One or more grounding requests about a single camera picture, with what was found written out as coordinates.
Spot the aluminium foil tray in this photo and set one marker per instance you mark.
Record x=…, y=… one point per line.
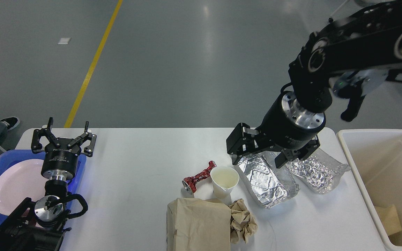
x=268, y=185

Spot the beige plastic bin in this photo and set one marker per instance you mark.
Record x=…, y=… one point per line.
x=375, y=158

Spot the white paper cup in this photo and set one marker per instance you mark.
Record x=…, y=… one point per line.
x=224, y=179

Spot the clear floor plate left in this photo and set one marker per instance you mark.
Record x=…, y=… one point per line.
x=280, y=119

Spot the white floor tape patch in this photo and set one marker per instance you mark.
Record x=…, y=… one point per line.
x=64, y=41

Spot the black sneaker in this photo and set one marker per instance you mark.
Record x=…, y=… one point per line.
x=11, y=122

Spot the pink plate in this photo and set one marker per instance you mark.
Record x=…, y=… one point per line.
x=20, y=181

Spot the crushed red can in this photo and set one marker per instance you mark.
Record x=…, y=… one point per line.
x=189, y=183

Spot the large brown paper bag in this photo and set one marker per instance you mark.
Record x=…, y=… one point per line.
x=194, y=224

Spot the crumpled brown paper ball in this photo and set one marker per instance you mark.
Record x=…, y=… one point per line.
x=243, y=224

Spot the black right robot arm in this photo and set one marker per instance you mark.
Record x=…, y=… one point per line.
x=347, y=58

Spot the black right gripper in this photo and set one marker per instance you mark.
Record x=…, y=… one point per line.
x=298, y=138

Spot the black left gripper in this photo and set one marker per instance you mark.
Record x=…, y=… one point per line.
x=60, y=162

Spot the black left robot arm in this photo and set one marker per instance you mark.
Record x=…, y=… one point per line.
x=40, y=225

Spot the clear plastic wrap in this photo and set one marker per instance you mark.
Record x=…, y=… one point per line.
x=320, y=172

